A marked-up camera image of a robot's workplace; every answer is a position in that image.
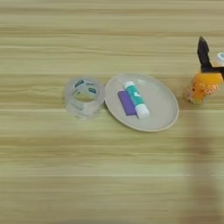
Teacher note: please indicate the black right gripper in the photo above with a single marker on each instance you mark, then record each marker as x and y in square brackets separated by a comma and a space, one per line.
[216, 70]

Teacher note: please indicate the orange juice bottle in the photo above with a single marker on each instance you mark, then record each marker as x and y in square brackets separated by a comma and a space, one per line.
[204, 87]

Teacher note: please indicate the teal and white glue stick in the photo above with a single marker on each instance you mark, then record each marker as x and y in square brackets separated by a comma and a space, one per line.
[137, 99]

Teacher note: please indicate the beige round plate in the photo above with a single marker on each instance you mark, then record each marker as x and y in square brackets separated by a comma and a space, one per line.
[163, 111]

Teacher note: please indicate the purple eraser block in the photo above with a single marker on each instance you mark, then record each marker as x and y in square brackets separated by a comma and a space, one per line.
[126, 103]

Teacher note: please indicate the clear tape roll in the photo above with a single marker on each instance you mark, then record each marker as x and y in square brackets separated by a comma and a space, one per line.
[70, 102]

